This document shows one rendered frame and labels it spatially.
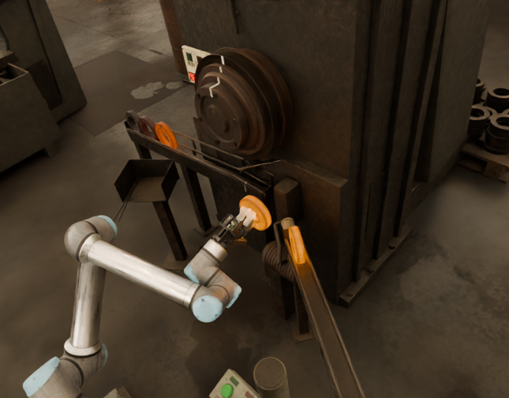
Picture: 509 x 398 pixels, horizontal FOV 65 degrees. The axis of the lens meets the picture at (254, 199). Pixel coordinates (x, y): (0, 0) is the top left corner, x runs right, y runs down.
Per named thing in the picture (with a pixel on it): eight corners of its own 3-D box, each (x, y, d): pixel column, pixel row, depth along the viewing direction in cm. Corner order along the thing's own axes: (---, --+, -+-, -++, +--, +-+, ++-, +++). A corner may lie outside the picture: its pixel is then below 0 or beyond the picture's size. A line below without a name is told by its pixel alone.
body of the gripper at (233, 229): (242, 219, 151) (221, 244, 148) (249, 230, 157) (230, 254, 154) (229, 211, 155) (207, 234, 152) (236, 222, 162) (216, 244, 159)
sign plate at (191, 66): (192, 80, 204) (184, 44, 191) (226, 93, 189) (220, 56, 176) (189, 81, 203) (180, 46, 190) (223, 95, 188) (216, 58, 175)
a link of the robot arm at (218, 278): (222, 316, 144) (196, 293, 145) (232, 302, 155) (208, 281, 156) (237, 298, 141) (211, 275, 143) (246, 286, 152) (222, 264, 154)
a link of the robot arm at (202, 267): (201, 290, 154) (181, 272, 154) (222, 264, 157) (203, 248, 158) (200, 289, 144) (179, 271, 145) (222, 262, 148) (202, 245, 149)
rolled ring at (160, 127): (151, 127, 245) (156, 125, 246) (168, 154, 248) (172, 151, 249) (159, 120, 228) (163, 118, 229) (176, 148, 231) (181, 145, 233)
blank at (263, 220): (241, 189, 163) (234, 194, 161) (267, 201, 153) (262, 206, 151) (248, 218, 172) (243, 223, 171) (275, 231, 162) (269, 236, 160)
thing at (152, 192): (164, 244, 268) (129, 159, 219) (202, 245, 263) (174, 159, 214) (154, 268, 253) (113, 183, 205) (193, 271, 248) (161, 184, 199)
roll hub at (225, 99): (210, 132, 182) (196, 74, 163) (253, 153, 166) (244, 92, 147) (200, 137, 179) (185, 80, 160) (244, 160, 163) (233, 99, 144)
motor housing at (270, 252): (284, 295, 227) (276, 233, 191) (315, 318, 215) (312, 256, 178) (269, 311, 221) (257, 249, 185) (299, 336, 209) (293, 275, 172)
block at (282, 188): (291, 211, 197) (288, 174, 181) (304, 218, 192) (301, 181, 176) (276, 223, 192) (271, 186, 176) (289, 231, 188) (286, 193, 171)
